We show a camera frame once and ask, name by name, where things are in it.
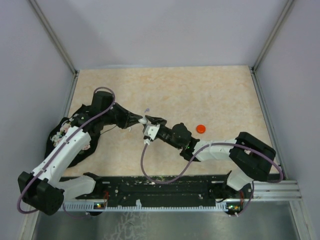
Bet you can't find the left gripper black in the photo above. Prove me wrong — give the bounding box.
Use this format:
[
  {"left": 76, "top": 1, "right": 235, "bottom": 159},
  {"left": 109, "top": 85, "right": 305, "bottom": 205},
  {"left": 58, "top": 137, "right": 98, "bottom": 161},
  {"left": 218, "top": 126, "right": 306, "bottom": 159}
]
[{"left": 102, "top": 102, "right": 143, "bottom": 129}]

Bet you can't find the white earbud charging case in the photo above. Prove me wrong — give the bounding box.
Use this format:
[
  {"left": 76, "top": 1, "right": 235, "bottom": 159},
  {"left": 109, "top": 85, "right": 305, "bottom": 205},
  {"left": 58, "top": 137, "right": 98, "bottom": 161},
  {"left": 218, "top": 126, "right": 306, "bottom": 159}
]
[{"left": 138, "top": 116, "right": 148, "bottom": 125}]

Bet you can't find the orange earbud charging case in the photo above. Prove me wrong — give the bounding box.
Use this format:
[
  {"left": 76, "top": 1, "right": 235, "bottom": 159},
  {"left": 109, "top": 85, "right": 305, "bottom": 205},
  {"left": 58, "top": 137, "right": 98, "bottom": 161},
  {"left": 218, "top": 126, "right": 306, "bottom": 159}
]
[{"left": 196, "top": 124, "right": 206, "bottom": 134}]

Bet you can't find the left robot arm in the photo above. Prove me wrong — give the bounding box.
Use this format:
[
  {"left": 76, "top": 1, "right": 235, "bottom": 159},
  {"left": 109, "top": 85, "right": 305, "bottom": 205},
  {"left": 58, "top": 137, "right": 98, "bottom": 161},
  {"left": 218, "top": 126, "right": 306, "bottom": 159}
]
[{"left": 16, "top": 87, "right": 148, "bottom": 216}]

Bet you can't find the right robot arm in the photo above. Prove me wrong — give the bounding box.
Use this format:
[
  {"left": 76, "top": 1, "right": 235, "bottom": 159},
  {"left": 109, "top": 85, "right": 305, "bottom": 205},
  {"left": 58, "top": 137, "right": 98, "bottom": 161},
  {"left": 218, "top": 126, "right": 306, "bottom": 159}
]
[{"left": 139, "top": 115, "right": 276, "bottom": 198}]

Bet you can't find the black floral printed cloth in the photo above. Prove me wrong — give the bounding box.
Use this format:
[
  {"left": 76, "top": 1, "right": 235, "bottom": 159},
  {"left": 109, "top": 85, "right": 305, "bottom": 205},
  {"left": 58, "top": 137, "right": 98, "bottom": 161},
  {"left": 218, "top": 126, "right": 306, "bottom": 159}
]
[{"left": 44, "top": 104, "right": 104, "bottom": 168}]

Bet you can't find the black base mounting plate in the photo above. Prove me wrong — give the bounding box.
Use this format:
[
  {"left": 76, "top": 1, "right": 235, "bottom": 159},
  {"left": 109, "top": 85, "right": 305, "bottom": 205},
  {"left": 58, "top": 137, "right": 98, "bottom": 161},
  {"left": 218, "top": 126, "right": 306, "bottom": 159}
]
[{"left": 77, "top": 175, "right": 252, "bottom": 208}]

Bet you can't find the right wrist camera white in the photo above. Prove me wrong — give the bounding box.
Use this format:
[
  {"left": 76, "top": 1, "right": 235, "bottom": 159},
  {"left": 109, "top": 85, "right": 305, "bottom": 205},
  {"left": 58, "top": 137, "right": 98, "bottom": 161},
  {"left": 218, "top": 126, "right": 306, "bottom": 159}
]
[{"left": 143, "top": 124, "right": 160, "bottom": 145}]

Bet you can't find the white slotted cable duct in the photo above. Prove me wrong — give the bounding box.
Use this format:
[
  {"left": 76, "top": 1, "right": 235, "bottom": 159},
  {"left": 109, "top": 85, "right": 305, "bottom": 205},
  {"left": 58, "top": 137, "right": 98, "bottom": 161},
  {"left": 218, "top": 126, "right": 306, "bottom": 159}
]
[{"left": 64, "top": 200, "right": 236, "bottom": 212}]

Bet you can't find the aluminium frame corner post left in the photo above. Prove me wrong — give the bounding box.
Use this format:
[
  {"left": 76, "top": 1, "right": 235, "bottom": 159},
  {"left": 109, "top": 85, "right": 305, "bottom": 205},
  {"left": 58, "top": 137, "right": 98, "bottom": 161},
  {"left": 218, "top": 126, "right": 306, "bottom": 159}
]
[{"left": 26, "top": 0, "right": 80, "bottom": 78}]

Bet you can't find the aluminium frame corner post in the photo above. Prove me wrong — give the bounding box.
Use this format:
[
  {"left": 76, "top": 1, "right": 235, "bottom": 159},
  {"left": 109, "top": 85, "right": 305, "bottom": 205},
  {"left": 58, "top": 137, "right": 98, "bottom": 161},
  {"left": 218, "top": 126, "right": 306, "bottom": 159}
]
[
  {"left": 26, "top": 0, "right": 80, "bottom": 78},
  {"left": 249, "top": 0, "right": 296, "bottom": 74}
]

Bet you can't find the aluminium frame corner post right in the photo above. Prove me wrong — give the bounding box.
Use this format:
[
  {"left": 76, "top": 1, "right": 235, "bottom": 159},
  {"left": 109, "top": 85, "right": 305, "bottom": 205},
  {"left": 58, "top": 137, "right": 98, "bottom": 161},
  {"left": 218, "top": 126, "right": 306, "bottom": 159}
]
[{"left": 249, "top": 0, "right": 296, "bottom": 74}]

